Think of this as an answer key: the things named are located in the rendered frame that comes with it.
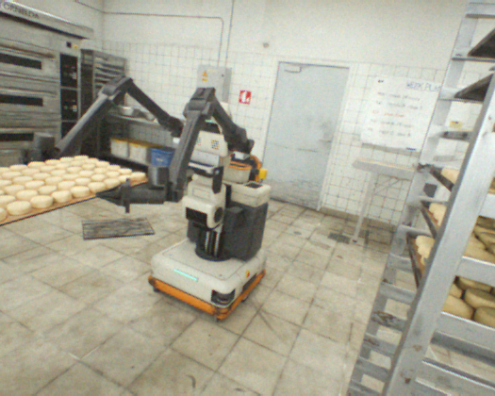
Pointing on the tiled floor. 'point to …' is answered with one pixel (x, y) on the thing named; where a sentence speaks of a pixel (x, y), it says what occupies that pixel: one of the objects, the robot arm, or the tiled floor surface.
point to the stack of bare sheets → (116, 228)
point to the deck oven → (27, 78)
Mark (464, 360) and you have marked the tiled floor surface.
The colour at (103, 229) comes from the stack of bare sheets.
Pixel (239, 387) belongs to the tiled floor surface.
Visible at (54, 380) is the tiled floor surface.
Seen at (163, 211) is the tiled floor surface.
